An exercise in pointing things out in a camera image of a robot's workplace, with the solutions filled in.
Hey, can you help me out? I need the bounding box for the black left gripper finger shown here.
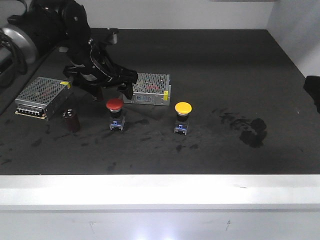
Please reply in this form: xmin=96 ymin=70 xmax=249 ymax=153
xmin=112 ymin=65 xmax=138 ymax=84
xmin=117 ymin=81 xmax=133 ymax=100

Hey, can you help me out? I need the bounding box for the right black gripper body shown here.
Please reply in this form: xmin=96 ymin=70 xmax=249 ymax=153
xmin=303 ymin=75 xmax=320 ymax=113

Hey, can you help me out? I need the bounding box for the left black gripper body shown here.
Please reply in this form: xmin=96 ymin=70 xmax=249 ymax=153
xmin=63 ymin=38 xmax=120 ymax=93

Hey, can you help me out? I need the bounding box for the red mushroom push button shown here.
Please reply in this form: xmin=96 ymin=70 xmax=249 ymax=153
xmin=106 ymin=98 xmax=125 ymax=131

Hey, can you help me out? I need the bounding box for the yellow mushroom push button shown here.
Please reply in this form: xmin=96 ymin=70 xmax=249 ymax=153
xmin=174 ymin=101 xmax=193 ymax=135

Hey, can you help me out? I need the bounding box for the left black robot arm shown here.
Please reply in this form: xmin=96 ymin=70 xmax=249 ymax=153
xmin=0 ymin=0 xmax=138 ymax=99

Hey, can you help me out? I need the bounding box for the right metal mesh power supply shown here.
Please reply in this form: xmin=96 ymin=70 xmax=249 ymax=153
xmin=123 ymin=73 xmax=171 ymax=106

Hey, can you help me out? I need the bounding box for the metal mesh power supply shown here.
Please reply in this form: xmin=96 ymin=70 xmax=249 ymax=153
xmin=123 ymin=73 xmax=171 ymax=106
xmin=14 ymin=77 xmax=72 ymax=121

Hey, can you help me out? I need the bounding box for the rear dark red capacitor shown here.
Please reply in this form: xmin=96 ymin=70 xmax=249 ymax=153
xmin=91 ymin=87 xmax=104 ymax=102

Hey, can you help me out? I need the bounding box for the dark red capacitor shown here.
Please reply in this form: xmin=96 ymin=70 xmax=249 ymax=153
xmin=91 ymin=87 xmax=104 ymax=102
xmin=63 ymin=108 xmax=81 ymax=133

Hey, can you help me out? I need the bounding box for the left metal mesh power supply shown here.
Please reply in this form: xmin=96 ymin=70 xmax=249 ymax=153
xmin=14 ymin=77 xmax=72 ymax=121

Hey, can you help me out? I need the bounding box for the front dark red capacitor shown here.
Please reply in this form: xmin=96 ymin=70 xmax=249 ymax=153
xmin=63 ymin=108 xmax=81 ymax=133

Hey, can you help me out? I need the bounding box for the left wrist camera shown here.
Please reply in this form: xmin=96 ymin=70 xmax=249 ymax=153
xmin=91 ymin=28 xmax=119 ymax=45

